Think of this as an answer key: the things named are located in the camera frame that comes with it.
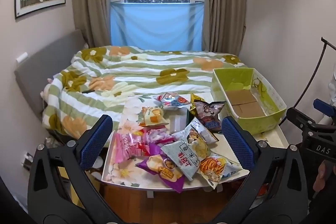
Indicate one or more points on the person's right hand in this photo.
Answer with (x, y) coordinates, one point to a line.
(324, 176)

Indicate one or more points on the orange white snack packet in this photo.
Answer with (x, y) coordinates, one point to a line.
(218, 167)

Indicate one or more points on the grey headboard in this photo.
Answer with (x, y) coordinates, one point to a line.
(39, 69)

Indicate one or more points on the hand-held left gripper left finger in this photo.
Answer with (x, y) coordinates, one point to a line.
(95, 142)

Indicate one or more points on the small white box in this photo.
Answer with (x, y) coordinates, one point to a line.
(177, 121)

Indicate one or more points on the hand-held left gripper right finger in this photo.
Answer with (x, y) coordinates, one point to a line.
(237, 145)

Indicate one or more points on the black curved rod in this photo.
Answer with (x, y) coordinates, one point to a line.
(319, 64)

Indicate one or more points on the blue cloth under window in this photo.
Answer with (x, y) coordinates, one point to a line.
(157, 27)

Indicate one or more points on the white wall switch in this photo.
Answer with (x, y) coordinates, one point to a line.
(21, 57)

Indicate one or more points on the dark pink cartoon snack packet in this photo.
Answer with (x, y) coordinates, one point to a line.
(210, 113)

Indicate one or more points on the grey white rice cracker packet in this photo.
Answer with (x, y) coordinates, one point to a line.
(183, 159)

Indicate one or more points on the white potato chips packet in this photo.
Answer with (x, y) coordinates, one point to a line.
(199, 138)

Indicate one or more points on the floral striped blanket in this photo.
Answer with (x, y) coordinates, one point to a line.
(131, 69)

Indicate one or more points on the purple chips packet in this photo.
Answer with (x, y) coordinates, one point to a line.
(162, 169)

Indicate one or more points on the gold snack packet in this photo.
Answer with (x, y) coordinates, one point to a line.
(195, 102)

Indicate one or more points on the yellow orange snack packet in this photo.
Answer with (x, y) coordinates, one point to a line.
(153, 116)

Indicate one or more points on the blue white snack packet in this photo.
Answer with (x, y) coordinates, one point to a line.
(172, 101)

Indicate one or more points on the pale pink candy packet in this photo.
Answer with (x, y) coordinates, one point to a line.
(157, 136)

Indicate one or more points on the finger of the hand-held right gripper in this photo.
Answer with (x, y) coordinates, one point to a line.
(299, 119)
(324, 107)

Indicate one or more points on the green cardboard box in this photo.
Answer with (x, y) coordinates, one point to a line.
(270, 119)

